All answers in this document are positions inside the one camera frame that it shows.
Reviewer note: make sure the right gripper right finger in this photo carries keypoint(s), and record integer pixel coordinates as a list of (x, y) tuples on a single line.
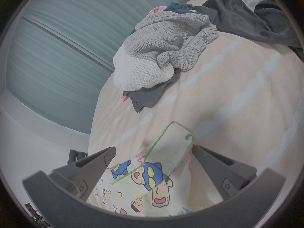
[(220, 172)]

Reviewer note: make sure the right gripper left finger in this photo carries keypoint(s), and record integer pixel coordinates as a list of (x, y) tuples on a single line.
[(90, 172)]

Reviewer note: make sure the white printed pyjama top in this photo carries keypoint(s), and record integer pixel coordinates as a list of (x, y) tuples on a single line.
[(166, 151)]

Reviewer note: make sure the bed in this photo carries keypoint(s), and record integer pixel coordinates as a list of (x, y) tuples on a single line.
[(237, 91)]

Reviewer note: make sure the pile of clothes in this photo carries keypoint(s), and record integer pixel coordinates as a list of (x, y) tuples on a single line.
[(154, 46)]

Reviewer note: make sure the black chest of drawers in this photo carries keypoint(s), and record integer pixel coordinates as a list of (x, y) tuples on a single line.
[(77, 156)]

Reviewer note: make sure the blue-green curtain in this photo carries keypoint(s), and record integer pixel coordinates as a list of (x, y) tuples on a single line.
[(95, 13), (52, 79)]

